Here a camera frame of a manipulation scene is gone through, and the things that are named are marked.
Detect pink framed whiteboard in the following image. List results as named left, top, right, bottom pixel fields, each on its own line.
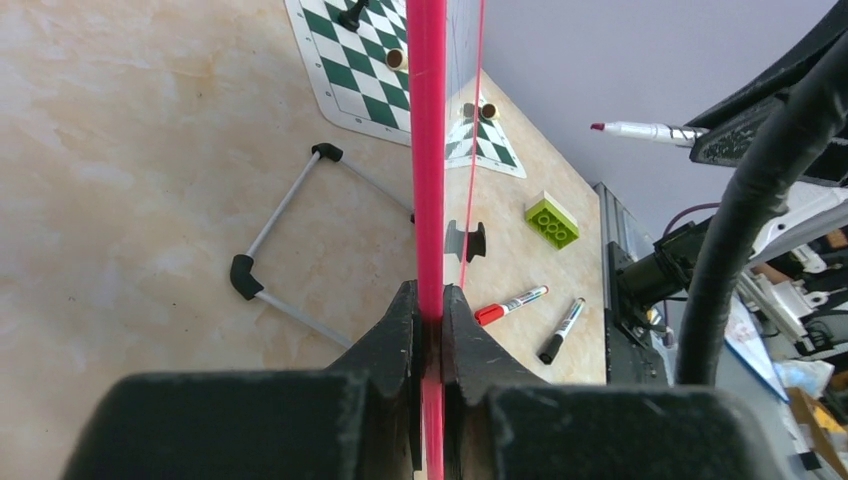
left=407, top=1, right=485, bottom=479

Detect green white toy brick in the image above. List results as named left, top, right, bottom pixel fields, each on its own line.
left=524, top=190, right=580, bottom=250

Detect black chess piece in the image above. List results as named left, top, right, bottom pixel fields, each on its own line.
left=336, top=0, right=370, bottom=32

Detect white wire whiteboard stand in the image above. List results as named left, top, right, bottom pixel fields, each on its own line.
left=228, top=142, right=416, bottom=350

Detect black cap whiteboard marker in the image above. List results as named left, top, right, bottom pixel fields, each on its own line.
left=537, top=297, right=586, bottom=365

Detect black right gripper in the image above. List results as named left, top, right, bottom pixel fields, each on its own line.
left=689, top=1, right=847, bottom=187

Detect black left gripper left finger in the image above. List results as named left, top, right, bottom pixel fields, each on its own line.
left=63, top=281, right=421, bottom=479

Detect white chess piece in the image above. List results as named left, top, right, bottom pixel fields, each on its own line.
left=385, top=48, right=408, bottom=72

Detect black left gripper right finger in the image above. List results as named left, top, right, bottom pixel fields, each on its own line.
left=442, top=286, right=782, bottom=479

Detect green white chessboard mat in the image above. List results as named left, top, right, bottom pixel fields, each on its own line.
left=285, top=0, right=526, bottom=179

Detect red cap whiteboard marker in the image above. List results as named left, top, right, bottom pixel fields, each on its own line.
left=474, top=285, right=550, bottom=326

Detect purple cap whiteboard marker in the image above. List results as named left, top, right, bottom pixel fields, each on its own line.
left=590, top=121, right=709, bottom=148

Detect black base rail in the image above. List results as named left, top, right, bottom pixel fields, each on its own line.
left=593, top=182, right=670, bottom=385

